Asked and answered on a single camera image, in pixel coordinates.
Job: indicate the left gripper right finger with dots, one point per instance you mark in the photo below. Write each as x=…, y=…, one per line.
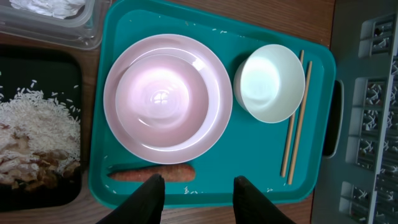
x=252, y=206

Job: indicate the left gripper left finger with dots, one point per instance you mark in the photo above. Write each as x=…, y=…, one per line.
x=144, y=206

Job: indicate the wooden chopstick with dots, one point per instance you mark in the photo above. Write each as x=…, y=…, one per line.
x=288, y=145
x=299, y=125

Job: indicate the pink plate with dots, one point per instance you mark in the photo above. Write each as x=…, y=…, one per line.
x=219, y=91

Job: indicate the large white bowl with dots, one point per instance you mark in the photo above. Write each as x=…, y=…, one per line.
x=270, y=83

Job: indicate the grey dishwasher rack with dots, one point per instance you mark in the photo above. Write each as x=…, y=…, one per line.
x=357, y=181

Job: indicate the orange carrot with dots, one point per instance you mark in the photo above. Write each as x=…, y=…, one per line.
x=170, y=173

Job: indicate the teal plastic serving tray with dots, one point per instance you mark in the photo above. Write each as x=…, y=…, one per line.
x=248, y=147

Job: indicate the white rice pile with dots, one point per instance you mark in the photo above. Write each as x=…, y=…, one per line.
x=36, y=123

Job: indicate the peanut shells pile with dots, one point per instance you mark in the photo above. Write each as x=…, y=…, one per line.
x=32, y=168

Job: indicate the black plastic tray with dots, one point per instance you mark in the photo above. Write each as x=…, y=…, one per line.
x=59, y=76

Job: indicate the clear plastic bin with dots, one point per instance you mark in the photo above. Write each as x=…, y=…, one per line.
x=76, y=24

